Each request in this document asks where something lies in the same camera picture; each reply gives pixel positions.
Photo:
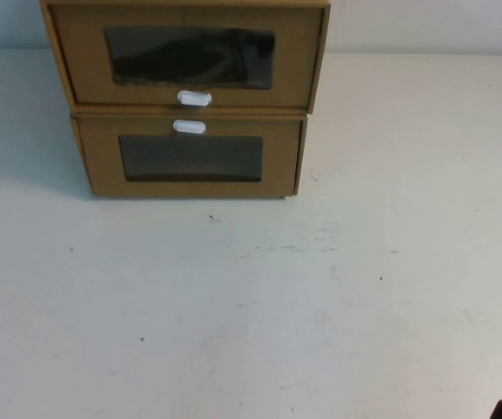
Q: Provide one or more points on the cardboard drawer with clean window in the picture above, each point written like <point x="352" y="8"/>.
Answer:
<point x="102" y="174"/>

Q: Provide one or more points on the lower cardboard drawer with window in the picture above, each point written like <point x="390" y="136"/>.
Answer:
<point x="304" y="153"/>

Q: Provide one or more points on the upper cardboard drawer with window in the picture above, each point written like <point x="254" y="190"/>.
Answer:
<point x="327" y="52"/>

